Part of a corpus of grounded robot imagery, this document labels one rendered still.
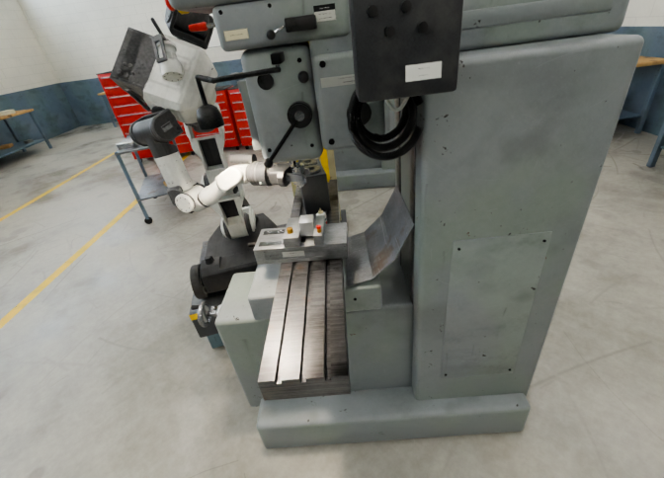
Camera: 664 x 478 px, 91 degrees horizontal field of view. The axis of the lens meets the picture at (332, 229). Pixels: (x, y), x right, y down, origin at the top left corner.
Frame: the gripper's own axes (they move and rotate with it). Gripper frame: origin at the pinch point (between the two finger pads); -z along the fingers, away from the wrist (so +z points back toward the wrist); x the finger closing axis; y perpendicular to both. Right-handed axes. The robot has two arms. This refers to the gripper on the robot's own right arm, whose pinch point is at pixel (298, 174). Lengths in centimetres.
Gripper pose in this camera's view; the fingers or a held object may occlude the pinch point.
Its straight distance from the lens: 116.6
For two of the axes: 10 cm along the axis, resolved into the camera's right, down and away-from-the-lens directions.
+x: 2.9, -5.3, 8.0
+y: 1.0, 8.4, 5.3
